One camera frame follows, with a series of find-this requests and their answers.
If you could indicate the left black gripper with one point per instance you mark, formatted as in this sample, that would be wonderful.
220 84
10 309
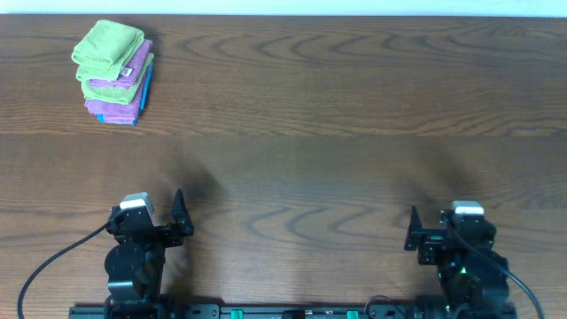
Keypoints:
164 233

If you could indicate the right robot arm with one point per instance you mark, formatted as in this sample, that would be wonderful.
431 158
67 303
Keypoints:
470 273

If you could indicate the green folded cloth in stack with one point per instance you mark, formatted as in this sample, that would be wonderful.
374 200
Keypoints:
118 95

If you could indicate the blue folded cloth at bottom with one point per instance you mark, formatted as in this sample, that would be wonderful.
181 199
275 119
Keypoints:
145 91

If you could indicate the purple folded cloth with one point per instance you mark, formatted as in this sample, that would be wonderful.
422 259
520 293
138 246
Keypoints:
131 71
99 106

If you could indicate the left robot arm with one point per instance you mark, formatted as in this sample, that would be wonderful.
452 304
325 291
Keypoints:
135 265

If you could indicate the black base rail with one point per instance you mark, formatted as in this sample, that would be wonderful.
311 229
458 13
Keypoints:
213 311

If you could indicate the light green microfiber cloth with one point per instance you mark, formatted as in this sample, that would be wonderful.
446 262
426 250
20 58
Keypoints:
105 50

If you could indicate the lower purple folded cloth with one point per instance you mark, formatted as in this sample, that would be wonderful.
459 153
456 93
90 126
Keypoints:
99 106

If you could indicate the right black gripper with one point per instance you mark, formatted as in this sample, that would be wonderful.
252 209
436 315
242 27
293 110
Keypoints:
431 239

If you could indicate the top purple folded cloth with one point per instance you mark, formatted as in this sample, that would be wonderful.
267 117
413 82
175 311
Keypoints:
131 71

